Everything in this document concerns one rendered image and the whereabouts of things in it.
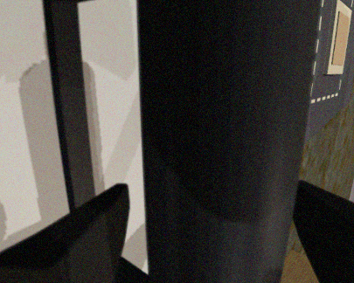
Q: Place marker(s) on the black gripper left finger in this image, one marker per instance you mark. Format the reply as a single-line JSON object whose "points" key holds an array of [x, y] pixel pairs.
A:
{"points": [[84, 246]]}

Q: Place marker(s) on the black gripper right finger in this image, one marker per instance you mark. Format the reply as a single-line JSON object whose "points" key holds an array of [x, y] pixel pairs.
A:
{"points": [[325, 226]]}

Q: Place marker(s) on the beige square tile with dark square centre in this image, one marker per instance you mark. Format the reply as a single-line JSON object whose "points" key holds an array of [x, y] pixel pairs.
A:
{"points": [[337, 39]]}

